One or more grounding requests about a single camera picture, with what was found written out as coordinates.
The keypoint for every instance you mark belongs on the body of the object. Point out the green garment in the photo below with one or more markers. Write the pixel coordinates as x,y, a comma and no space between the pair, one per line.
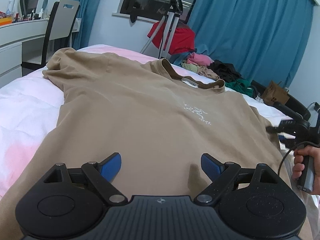
240,85

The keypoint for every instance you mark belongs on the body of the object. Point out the white wall outlet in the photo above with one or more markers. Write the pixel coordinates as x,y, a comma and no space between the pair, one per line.
77,25

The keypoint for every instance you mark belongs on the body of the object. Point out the orange box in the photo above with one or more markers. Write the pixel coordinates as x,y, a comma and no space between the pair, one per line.
5,20

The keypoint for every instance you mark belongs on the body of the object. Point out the white spray bottle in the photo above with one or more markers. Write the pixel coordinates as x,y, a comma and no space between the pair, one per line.
11,5

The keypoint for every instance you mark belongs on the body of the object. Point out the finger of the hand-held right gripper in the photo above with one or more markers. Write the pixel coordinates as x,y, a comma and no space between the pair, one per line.
277,129
290,111

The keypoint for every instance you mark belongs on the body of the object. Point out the narrow blue curtain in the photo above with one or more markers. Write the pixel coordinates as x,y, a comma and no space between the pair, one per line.
80,12

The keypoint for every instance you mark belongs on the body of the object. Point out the black garment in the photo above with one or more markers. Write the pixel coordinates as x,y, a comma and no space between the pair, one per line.
225,71

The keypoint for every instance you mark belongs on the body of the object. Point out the pink and white bed sheet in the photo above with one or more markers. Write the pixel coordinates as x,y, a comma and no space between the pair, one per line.
25,105

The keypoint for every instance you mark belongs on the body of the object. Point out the wide blue curtain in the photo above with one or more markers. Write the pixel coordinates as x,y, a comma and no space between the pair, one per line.
250,30

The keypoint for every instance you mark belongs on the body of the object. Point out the brown cardboard box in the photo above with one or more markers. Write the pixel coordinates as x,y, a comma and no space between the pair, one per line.
273,93

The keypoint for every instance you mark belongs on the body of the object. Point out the beige garment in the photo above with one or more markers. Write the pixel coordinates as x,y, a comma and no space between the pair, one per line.
207,73

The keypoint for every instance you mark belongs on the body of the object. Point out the white and black chair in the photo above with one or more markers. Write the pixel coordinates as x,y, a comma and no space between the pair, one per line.
61,22

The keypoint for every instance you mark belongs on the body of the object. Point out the yellow-green garment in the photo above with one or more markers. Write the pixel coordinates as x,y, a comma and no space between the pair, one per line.
190,66

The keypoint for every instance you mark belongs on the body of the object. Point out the white desk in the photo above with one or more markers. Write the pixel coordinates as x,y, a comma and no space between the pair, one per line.
15,42

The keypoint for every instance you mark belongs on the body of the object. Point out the tan t-shirt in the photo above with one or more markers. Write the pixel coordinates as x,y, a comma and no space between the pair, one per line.
130,120

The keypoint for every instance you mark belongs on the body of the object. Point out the person's right hand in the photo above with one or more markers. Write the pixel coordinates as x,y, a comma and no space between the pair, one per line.
298,163

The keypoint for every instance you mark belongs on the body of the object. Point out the garment steamer stand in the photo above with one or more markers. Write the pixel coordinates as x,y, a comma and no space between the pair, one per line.
171,25

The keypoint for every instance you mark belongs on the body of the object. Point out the red garment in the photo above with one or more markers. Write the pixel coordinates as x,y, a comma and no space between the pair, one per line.
180,41

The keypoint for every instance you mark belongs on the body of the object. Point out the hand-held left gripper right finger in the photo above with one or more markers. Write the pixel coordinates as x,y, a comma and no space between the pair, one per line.
209,166

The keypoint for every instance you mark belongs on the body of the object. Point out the pink garment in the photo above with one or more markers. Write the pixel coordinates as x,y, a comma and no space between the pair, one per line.
200,59

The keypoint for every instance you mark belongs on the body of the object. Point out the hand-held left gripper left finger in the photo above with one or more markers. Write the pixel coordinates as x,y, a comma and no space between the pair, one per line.
112,166

